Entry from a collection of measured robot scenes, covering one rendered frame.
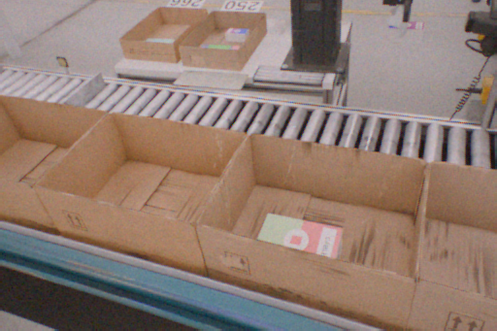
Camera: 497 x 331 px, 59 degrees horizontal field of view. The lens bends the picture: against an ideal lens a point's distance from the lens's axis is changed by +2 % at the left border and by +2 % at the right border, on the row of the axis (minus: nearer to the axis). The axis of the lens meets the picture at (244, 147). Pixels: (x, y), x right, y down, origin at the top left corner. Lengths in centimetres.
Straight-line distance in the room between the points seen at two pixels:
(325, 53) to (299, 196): 88
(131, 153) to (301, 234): 58
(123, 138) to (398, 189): 72
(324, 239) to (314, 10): 106
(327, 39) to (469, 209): 98
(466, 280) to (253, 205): 47
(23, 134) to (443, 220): 121
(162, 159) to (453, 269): 74
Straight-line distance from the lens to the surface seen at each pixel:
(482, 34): 148
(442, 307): 80
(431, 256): 100
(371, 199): 105
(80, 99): 190
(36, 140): 151
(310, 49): 183
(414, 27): 144
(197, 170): 117
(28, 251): 114
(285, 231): 92
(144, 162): 126
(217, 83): 181
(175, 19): 240
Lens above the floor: 166
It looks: 39 degrees down
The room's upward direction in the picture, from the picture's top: 8 degrees counter-clockwise
